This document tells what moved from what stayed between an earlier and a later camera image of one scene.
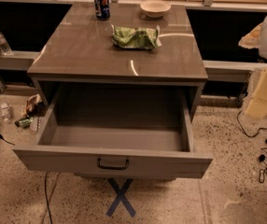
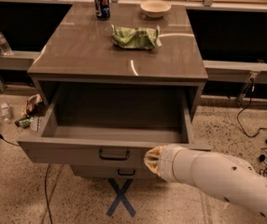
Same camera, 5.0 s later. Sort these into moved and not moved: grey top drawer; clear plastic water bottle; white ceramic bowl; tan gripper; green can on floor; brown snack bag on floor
Moved: grey top drawer; tan gripper
Not moved: white ceramic bowl; green can on floor; brown snack bag on floor; clear plastic water bottle
